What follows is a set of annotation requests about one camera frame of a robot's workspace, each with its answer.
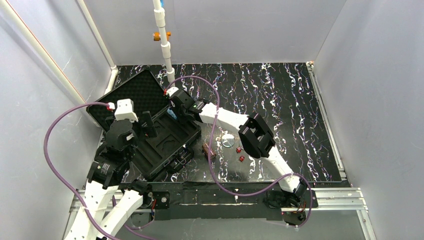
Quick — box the clear round dealer button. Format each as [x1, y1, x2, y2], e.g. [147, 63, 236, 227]
[221, 133, 236, 148]

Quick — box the white corner pipe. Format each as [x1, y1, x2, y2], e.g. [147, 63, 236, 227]
[77, 0, 119, 95]

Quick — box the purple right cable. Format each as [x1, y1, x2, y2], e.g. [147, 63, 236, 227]
[164, 75, 315, 229]

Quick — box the purple cable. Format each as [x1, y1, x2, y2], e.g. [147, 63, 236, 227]
[164, 75, 315, 229]
[43, 101, 157, 240]

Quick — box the black poker set case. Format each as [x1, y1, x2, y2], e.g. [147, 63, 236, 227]
[86, 69, 201, 186]

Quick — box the orange clamp on pole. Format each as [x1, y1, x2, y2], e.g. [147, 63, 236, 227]
[152, 31, 172, 42]

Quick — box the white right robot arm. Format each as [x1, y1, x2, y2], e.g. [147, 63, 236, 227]
[165, 87, 308, 202]

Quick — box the brown poker chip stack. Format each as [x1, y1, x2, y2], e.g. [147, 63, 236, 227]
[201, 143, 217, 161]

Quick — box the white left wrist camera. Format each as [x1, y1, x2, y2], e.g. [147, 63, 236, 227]
[114, 98, 139, 123]

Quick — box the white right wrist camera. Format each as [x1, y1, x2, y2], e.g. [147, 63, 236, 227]
[164, 86, 179, 98]

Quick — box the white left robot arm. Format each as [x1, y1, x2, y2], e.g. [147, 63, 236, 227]
[65, 110, 152, 240]

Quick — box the blue poker chip stack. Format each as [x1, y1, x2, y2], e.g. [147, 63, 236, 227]
[167, 108, 177, 120]

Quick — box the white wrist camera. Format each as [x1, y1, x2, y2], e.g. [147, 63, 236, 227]
[164, 86, 179, 98]
[114, 98, 139, 123]

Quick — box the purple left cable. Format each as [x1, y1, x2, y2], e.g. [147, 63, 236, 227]
[43, 101, 157, 240]

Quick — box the white pvc pole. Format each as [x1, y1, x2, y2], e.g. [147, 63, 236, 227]
[153, 0, 175, 87]

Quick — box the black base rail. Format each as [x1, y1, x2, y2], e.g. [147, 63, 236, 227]
[133, 181, 319, 224]

